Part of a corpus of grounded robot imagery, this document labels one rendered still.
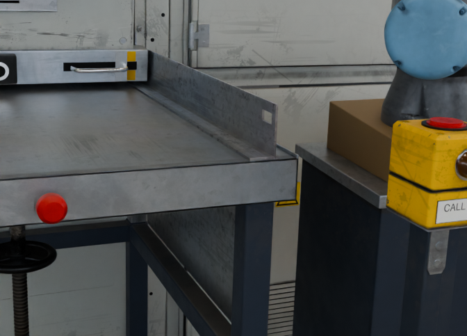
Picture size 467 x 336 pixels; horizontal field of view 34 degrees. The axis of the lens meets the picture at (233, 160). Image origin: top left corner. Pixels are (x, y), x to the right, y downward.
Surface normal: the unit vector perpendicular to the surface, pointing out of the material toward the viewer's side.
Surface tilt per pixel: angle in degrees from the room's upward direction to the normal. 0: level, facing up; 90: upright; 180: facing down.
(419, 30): 102
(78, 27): 94
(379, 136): 90
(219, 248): 90
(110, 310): 90
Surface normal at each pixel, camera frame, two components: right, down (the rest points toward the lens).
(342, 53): 0.37, 0.25
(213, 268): -0.93, 0.07
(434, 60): -0.33, 0.41
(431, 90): -0.31, 0.00
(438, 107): -0.09, 0.02
